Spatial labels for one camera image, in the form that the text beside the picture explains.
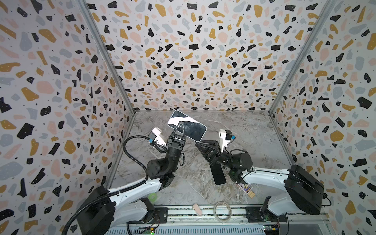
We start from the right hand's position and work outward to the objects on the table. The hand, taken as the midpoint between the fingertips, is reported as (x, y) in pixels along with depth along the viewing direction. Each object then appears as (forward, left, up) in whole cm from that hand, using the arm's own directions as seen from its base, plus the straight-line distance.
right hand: (199, 146), depth 58 cm
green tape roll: (-10, +26, -37) cm, 46 cm away
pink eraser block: (-15, +1, -35) cm, 38 cm away
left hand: (+5, +6, +8) cm, 11 cm away
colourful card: (-4, -26, -36) cm, 45 cm away
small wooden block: (-7, -28, -37) cm, 47 cm away
